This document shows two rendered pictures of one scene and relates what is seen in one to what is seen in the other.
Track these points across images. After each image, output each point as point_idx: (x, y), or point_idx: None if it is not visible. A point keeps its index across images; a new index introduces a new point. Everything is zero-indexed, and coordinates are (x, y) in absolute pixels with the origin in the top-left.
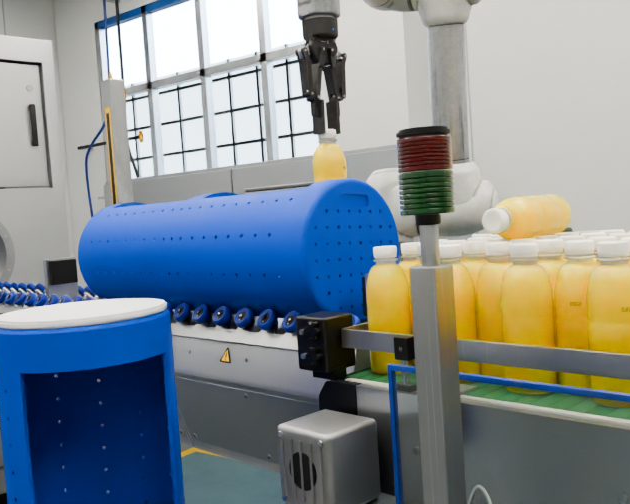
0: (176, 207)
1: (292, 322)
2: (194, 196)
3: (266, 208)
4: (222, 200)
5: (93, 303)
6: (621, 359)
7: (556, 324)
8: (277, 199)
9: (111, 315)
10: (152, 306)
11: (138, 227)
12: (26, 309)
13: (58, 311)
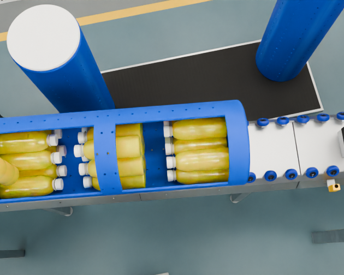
0: (116, 116)
1: None
2: (113, 129)
3: (10, 120)
4: (64, 122)
5: (58, 47)
6: None
7: None
8: (3, 124)
9: (7, 34)
10: (12, 53)
11: (152, 107)
12: (73, 23)
13: (46, 27)
